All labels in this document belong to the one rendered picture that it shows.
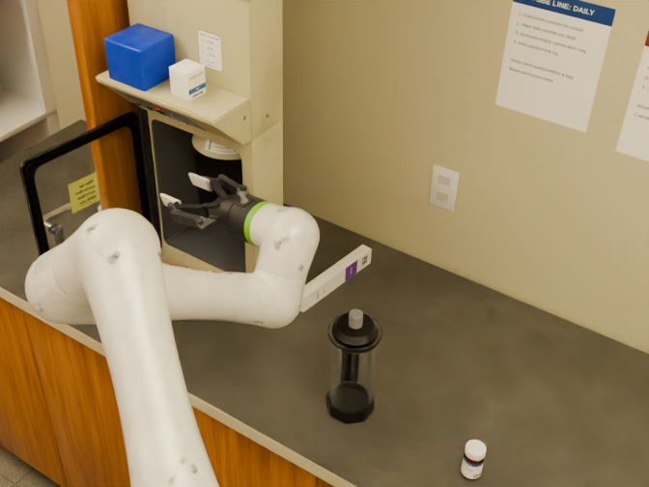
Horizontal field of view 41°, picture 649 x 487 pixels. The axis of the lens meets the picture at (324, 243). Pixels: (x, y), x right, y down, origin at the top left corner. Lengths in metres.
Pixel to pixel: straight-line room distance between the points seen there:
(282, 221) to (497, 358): 0.68
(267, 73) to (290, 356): 0.64
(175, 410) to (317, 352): 0.82
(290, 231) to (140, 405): 0.52
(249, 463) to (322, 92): 0.93
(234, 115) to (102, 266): 0.59
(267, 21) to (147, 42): 0.25
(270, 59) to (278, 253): 0.42
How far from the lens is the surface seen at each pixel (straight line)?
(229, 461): 2.05
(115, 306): 1.23
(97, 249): 1.24
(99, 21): 1.93
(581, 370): 2.05
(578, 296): 2.15
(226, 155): 1.92
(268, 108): 1.82
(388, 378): 1.94
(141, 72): 1.78
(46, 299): 1.38
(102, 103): 2.00
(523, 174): 2.03
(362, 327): 1.70
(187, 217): 1.79
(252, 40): 1.71
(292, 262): 1.60
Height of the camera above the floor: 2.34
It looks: 38 degrees down
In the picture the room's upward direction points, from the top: 2 degrees clockwise
